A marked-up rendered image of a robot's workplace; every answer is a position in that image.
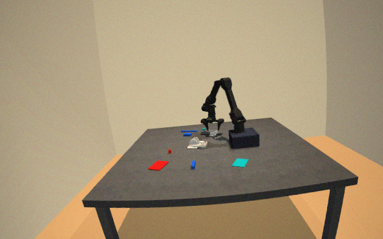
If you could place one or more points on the red flat rectangular plate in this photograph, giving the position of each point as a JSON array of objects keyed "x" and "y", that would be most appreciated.
[{"x": 158, "y": 165}]

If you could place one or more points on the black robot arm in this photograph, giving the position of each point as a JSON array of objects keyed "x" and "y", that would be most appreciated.
[{"x": 235, "y": 113}]

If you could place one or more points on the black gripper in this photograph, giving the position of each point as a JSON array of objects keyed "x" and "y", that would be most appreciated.
[{"x": 220, "y": 121}]

